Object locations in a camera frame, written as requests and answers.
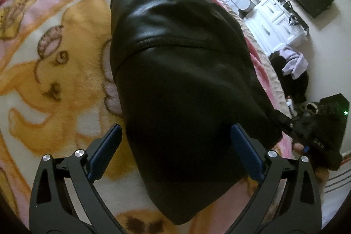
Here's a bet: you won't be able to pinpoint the lilac garment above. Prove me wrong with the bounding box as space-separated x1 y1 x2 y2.
282 45 308 80

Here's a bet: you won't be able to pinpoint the black leather garment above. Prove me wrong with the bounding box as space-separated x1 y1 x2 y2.
109 0 283 226

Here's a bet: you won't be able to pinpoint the pile of clothes on floor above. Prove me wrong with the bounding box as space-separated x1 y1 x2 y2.
269 50 309 104

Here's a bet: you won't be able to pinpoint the pink printed blanket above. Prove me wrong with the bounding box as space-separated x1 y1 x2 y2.
0 0 291 234

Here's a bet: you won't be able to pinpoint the striped rug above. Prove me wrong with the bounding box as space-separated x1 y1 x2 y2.
324 151 351 197

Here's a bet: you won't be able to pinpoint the white dresser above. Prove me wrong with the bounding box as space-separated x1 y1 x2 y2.
243 0 309 57

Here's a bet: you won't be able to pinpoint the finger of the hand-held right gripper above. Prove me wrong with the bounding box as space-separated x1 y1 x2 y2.
270 108 312 154

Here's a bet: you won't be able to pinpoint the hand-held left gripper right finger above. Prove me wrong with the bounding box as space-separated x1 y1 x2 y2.
230 123 322 234

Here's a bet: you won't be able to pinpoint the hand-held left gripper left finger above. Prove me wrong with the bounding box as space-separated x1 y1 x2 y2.
29 124 127 234

